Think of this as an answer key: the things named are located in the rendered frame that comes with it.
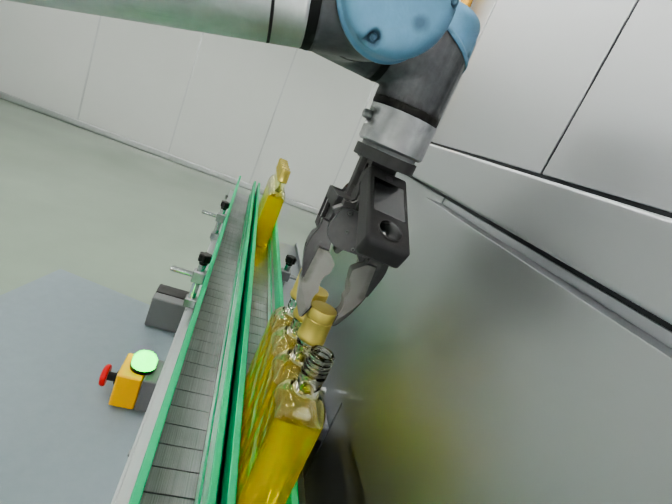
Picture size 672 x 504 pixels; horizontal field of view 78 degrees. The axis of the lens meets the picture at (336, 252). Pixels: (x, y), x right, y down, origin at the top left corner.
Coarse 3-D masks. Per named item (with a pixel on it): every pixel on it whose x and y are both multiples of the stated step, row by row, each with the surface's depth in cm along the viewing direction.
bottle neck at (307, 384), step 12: (312, 348) 44; (324, 348) 46; (312, 360) 44; (324, 360) 43; (300, 372) 45; (312, 372) 44; (324, 372) 44; (300, 384) 45; (312, 384) 44; (312, 396) 45
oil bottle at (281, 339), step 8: (280, 328) 57; (272, 336) 57; (280, 336) 55; (288, 336) 55; (272, 344) 56; (280, 344) 54; (288, 344) 54; (264, 352) 59; (272, 352) 54; (264, 360) 57; (264, 368) 56; (256, 376) 59; (264, 376) 55; (256, 384) 57; (248, 392) 60; (256, 392) 56; (248, 400) 59; (248, 408) 57
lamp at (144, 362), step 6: (138, 354) 76; (144, 354) 76; (150, 354) 77; (132, 360) 75; (138, 360) 75; (144, 360) 75; (150, 360) 76; (156, 360) 77; (132, 366) 75; (138, 366) 75; (144, 366) 75; (150, 366) 75; (138, 372) 75; (144, 372) 75; (150, 372) 76
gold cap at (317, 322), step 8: (312, 304) 49; (320, 304) 49; (328, 304) 50; (312, 312) 48; (320, 312) 48; (328, 312) 48; (336, 312) 49; (304, 320) 49; (312, 320) 48; (320, 320) 48; (328, 320) 48; (304, 328) 49; (312, 328) 48; (320, 328) 48; (328, 328) 49; (304, 336) 49; (312, 336) 48; (320, 336) 48; (312, 344) 49; (320, 344) 49
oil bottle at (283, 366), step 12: (276, 360) 51; (288, 360) 50; (276, 372) 49; (288, 372) 49; (264, 384) 53; (276, 384) 49; (264, 396) 51; (252, 408) 55; (264, 408) 50; (252, 420) 53; (252, 432) 51; (240, 444) 55; (240, 456) 52
